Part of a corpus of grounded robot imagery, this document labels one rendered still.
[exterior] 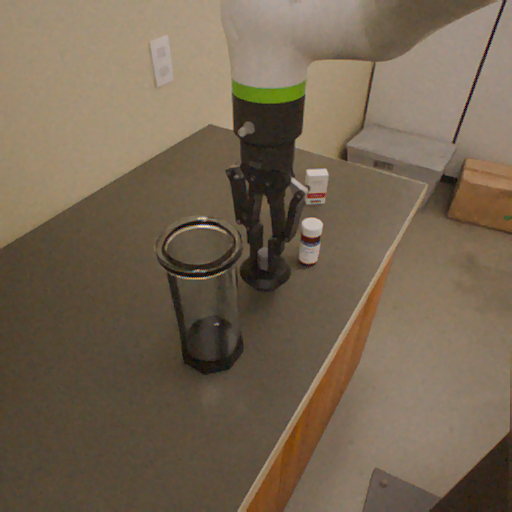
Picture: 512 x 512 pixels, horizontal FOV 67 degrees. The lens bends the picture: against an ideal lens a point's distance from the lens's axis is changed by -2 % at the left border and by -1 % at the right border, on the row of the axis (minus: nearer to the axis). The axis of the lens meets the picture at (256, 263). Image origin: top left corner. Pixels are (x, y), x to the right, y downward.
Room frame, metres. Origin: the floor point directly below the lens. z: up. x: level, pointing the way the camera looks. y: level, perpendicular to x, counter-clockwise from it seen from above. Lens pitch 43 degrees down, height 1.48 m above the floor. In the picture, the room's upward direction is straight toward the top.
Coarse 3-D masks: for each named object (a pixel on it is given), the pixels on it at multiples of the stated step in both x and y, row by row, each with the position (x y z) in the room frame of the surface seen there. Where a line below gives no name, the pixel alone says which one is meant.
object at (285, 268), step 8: (264, 248) 0.51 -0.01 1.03; (248, 256) 0.53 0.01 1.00; (264, 256) 0.49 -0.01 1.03; (280, 256) 0.53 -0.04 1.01; (248, 264) 0.51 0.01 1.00; (256, 264) 0.51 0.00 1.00; (264, 264) 0.49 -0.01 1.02; (280, 264) 0.51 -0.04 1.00; (288, 264) 0.51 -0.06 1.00; (240, 272) 0.50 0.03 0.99; (248, 272) 0.49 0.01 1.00; (256, 272) 0.49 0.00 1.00; (264, 272) 0.49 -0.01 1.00; (272, 272) 0.49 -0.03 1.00; (280, 272) 0.49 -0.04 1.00; (288, 272) 0.49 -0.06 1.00; (248, 280) 0.47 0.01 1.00; (256, 280) 0.47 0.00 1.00; (264, 280) 0.47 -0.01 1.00; (272, 280) 0.47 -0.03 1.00; (280, 280) 0.47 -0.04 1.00; (256, 288) 0.47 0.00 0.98; (264, 288) 0.46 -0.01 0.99; (272, 288) 0.46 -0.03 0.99
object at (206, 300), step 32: (192, 224) 0.42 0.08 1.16; (224, 224) 0.41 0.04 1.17; (160, 256) 0.35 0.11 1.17; (192, 256) 0.41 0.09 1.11; (224, 256) 0.35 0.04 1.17; (192, 288) 0.33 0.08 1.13; (224, 288) 0.34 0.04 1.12; (192, 320) 0.33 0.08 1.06; (224, 320) 0.34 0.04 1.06; (192, 352) 0.34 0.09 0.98; (224, 352) 0.34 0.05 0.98
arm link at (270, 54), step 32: (224, 0) 0.48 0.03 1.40; (256, 0) 0.46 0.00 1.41; (288, 0) 0.46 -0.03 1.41; (320, 0) 0.46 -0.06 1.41; (224, 32) 0.49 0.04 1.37; (256, 32) 0.45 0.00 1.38; (288, 32) 0.45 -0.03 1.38; (320, 32) 0.46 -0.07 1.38; (256, 64) 0.46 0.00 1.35; (288, 64) 0.46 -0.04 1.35; (256, 96) 0.46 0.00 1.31; (288, 96) 0.46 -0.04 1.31
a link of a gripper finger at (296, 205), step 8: (304, 184) 0.48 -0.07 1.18; (296, 192) 0.47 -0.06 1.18; (304, 192) 0.47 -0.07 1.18; (296, 200) 0.47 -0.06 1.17; (296, 208) 0.47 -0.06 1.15; (288, 216) 0.47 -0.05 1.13; (296, 216) 0.47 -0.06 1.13; (288, 224) 0.47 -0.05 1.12; (296, 224) 0.48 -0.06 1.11; (288, 232) 0.47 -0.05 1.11; (296, 232) 0.49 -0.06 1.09; (288, 240) 0.47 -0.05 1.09
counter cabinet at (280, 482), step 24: (360, 312) 0.65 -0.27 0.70; (360, 336) 0.76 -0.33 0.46; (336, 360) 0.53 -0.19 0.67; (336, 384) 0.60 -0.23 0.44; (312, 408) 0.43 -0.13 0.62; (312, 432) 0.47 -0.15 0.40; (288, 456) 0.34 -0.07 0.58; (264, 480) 0.25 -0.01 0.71; (288, 480) 0.36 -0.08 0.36; (264, 504) 0.25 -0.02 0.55
